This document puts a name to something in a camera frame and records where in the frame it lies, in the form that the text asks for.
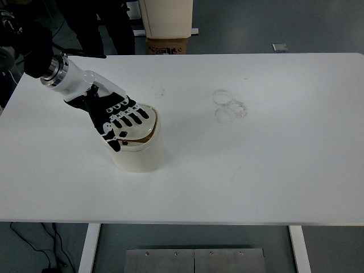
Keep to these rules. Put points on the white table leg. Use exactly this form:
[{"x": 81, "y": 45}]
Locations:
[
  {"x": 300, "y": 250},
  {"x": 89, "y": 247}
]

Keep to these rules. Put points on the white desk foot bar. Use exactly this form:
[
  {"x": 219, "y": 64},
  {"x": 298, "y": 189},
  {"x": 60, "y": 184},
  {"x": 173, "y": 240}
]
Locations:
[{"x": 138, "y": 32}]

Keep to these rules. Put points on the brown cardboard box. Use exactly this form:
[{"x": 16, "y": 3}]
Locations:
[{"x": 166, "y": 45}]

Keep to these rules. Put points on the grey metal plate with screws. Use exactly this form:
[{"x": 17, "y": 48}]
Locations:
[
  {"x": 159, "y": 261},
  {"x": 230, "y": 261}
]

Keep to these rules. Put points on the person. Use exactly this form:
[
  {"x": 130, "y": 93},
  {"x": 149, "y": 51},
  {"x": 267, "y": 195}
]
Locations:
[{"x": 113, "y": 31}]

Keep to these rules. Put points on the large cream trash bin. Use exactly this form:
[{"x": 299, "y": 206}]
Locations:
[{"x": 167, "y": 17}]

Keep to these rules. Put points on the small grey floor plate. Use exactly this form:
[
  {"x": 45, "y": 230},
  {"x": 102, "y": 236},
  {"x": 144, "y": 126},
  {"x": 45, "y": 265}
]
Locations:
[{"x": 280, "y": 47}]

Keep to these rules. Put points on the small cream lidded trash bin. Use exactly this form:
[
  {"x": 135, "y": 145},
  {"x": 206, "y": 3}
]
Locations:
[{"x": 142, "y": 153}]

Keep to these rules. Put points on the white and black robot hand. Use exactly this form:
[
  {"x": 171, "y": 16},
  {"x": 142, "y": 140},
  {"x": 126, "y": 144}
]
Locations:
[{"x": 82, "y": 82}]

